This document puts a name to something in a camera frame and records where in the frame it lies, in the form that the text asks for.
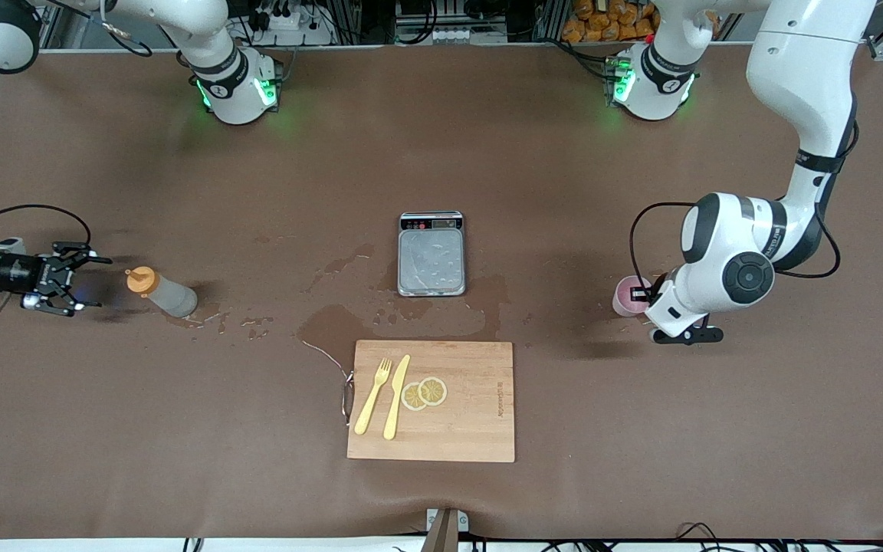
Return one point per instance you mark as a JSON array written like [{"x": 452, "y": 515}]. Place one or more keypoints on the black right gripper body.
[{"x": 16, "y": 272}]

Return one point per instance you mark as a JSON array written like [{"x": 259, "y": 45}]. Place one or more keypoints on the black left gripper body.
[{"x": 643, "y": 293}]

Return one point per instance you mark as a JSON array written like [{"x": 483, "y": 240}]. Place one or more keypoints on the pink plastic cup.
[{"x": 625, "y": 303}]

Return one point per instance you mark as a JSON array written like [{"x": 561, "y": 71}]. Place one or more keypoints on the sauce bottle with orange cap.
[{"x": 173, "y": 299}]

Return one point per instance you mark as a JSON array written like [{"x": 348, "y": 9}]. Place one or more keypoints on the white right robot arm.
[{"x": 231, "y": 96}]

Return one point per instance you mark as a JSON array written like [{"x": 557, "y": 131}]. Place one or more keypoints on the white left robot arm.
[{"x": 802, "y": 69}]

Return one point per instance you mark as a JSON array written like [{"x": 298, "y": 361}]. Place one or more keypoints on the brown table mat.
[{"x": 641, "y": 422}]

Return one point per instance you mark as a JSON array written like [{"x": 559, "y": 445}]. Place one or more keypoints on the silver kitchen scale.
[{"x": 434, "y": 264}]

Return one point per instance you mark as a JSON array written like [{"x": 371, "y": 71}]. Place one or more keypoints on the wooden cutting board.
[{"x": 472, "y": 429}]

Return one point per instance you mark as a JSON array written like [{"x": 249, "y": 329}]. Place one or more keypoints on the lemon slice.
[
  {"x": 434, "y": 391},
  {"x": 411, "y": 399}
]

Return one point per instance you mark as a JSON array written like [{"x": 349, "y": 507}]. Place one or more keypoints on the bag of orange snacks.
[{"x": 610, "y": 19}]

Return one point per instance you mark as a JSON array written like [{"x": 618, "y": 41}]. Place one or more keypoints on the yellow plastic knife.
[{"x": 392, "y": 418}]

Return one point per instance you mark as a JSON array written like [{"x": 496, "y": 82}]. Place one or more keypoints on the yellow plastic fork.
[{"x": 369, "y": 410}]

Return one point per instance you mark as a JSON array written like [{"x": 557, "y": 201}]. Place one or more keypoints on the white power strip with plugs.
[{"x": 300, "y": 34}]

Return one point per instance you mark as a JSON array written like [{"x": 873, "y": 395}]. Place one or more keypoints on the long white power strip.
[{"x": 449, "y": 36}]

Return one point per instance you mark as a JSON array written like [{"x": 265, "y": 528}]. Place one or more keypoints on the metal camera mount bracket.
[{"x": 432, "y": 521}]

